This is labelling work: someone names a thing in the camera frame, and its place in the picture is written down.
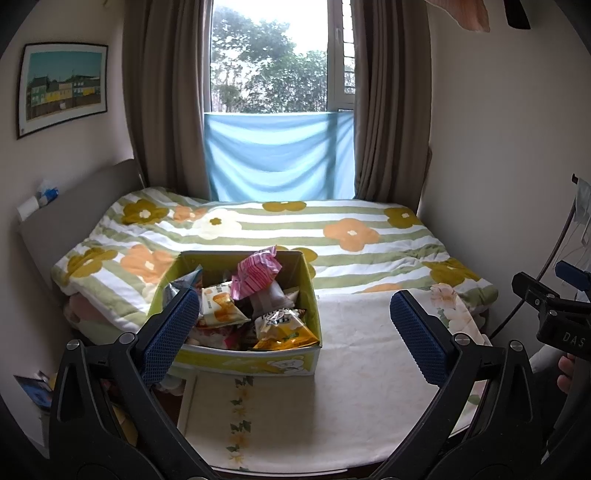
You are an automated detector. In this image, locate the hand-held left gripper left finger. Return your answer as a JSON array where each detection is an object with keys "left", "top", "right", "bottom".
[{"left": 48, "top": 287, "right": 218, "bottom": 480}]

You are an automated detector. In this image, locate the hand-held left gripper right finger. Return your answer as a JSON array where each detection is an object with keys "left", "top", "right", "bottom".
[{"left": 369, "top": 290, "right": 543, "bottom": 480}]

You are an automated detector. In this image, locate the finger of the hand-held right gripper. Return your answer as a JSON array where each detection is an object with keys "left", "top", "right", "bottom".
[
  {"left": 512, "top": 272, "right": 559, "bottom": 319},
  {"left": 555, "top": 261, "right": 591, "bottom": 291}
]

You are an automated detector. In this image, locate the pink strawberry snack packet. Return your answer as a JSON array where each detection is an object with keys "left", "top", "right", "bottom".
[{"left": 191, "top": 323, "right": 242, "bottom": 348}]

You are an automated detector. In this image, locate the blue white snack packet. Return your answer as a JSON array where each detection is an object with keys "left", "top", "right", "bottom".
[{"left": 164, "top": 265, "right": 204, "bottom": 306}]

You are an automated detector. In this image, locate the orange white snack packet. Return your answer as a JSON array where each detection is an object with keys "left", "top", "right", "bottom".
[{"left": 198, "top": 284, "right": 251, "bottom": 328}]

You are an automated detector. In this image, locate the green cardboard box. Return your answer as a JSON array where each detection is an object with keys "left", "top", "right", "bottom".
[{"left": 148, "top": 249, "right": 322, "bottom": 377}]

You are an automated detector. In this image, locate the pink striped snack packet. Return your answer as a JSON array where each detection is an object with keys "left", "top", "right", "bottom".
[{"left": 230, "top": 246, "right": 283, "bottom": 300}]

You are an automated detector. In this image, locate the yellow white snack packet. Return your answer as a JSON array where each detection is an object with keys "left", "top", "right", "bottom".
[{"left": 253, "top": 308, "right": 320, "bottom": 350}]

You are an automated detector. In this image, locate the person's right hand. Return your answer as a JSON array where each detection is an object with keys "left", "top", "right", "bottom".
[{"left": 558, "top": 354, "right": 578, "bottom": 396}]

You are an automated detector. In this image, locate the pink folded cloth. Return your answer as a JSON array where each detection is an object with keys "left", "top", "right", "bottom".
[{"left": 65, "top": 295, "right": 116, "bottom": 329}]

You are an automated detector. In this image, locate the blue book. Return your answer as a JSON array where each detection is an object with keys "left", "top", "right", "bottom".
[{"left": 14, "top": 375, "right": 54, "bottom": 409}]

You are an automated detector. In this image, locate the floral striped blanket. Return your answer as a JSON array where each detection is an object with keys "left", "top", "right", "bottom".
[{"left": 51, "top": 187, "right": 499, "bottom": 334}]

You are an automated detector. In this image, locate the grey bed headboard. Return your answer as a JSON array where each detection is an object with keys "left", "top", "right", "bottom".
[{"left": 18, "top": 159, "right": 145, "bottom": 302}]

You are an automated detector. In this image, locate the blue white bottle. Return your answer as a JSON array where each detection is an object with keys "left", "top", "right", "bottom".
[{"left": 37, "top": 179, "right": 60, "bottom": 206}]

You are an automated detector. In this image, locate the white tissue roll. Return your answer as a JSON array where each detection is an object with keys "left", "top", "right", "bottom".
[{"left": 16, "top": 196, "right": 40, "bottom": 223}]

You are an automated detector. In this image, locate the light blue cloth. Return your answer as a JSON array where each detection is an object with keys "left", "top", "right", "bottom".
[{"left": 203, "top": 111, "right": 357, "bottom": 202}]

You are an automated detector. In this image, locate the brown curtain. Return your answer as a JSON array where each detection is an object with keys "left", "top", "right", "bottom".
[
  {"left": 353, "top": 0, "right": 433, "bottom": 206},
  {"left": 122, "top": 0, "right": 213, "bottom": 201}
]

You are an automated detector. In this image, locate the framed houses picture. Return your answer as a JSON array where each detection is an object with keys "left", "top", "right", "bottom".
[{"left": 17, "top": 43, "right": 109, "bottom": 140}]

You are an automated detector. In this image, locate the pink hanging cloth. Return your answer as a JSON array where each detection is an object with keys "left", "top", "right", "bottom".
[{"left": 427, "top": 0, "right": 491, "bottom": 33}]

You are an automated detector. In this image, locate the window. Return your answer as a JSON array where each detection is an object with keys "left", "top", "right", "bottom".
[{"left": 210, "top": 0, "right": 357, "bottom": 114}]

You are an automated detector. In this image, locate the black cable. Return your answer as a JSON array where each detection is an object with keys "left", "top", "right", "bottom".
[{"left": 489, "top": 175, "right": 583, "bottom": 339}]

